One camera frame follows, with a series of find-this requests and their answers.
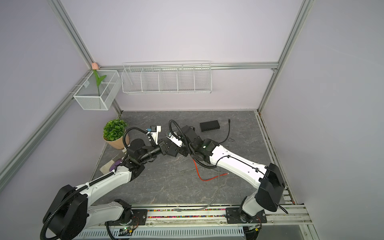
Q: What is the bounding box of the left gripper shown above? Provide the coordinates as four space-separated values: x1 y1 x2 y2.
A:
139 138 176 164

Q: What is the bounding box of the grey ethernet cable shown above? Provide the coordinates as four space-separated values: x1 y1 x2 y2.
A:
172 173 223 212
191 163 223 175

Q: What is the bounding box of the red ethernet cable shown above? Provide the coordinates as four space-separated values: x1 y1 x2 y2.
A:
192 158 230 182

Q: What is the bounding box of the black ethernet cable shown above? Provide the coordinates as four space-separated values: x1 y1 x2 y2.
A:
217 118 232 145

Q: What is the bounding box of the large black network switch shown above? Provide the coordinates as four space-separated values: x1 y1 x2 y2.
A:
164 138 179 157

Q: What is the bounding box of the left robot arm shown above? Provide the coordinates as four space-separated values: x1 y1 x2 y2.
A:
40 129 185 240

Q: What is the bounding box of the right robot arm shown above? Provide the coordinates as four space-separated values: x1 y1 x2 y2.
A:
169 120 287 223

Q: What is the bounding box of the green potted plant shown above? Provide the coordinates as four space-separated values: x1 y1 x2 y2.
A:
103 119 130 150

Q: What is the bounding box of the pink purple brush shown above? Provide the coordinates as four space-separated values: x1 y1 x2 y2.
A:
109 159 122 172

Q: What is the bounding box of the white mesh box basket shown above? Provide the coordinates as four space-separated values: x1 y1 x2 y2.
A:
74 70 122 111

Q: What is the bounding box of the pink artificial tulip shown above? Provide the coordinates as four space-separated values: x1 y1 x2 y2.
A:
92 63 107 97

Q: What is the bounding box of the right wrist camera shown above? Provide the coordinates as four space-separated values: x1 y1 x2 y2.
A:
167 132 183 148

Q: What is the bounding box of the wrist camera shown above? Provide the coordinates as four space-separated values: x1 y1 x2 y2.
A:
147 125 162 145
167 132 183 148

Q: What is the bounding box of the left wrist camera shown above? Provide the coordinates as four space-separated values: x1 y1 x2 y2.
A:
147 125 162 145

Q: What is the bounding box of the small black network switch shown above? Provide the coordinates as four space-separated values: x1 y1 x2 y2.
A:
200 120 221 132

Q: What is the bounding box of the long white wire basket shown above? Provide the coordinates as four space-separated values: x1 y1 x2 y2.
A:
122 61 213 94

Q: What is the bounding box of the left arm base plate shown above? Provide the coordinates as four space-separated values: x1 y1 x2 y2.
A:
109 209 148 226

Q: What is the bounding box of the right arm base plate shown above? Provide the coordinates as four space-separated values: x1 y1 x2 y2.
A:
225 207 267 224

